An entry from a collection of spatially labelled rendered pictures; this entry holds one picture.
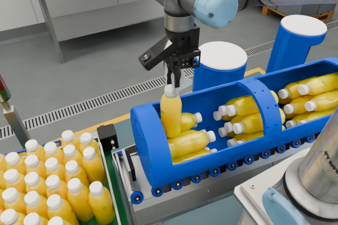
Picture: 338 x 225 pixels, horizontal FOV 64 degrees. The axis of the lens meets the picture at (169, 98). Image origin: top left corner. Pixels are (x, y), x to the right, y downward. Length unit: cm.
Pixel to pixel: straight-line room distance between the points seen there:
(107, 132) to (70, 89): 196
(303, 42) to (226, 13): 137
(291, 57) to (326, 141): 153
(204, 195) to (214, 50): 80
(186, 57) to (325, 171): 42
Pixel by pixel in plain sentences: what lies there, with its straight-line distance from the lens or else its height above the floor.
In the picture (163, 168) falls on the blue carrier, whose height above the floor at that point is 114.
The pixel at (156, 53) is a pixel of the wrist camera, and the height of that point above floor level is 146.
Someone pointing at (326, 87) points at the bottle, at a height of 116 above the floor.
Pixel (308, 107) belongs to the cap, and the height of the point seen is 110.
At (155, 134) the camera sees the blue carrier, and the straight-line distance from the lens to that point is 82.
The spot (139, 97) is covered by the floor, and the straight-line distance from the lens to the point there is 279.
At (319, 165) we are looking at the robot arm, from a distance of 47.
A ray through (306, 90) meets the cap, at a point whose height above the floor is 116.
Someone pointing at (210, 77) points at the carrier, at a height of 97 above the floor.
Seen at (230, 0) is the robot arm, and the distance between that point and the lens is 56.
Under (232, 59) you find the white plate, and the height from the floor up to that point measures 104.
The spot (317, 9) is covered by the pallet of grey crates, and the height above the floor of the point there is 23.
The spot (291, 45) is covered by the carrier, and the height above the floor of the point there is 95.
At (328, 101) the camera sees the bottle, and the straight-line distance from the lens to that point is 122.
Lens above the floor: 184
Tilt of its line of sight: 42 degrees down
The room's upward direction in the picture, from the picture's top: straight up
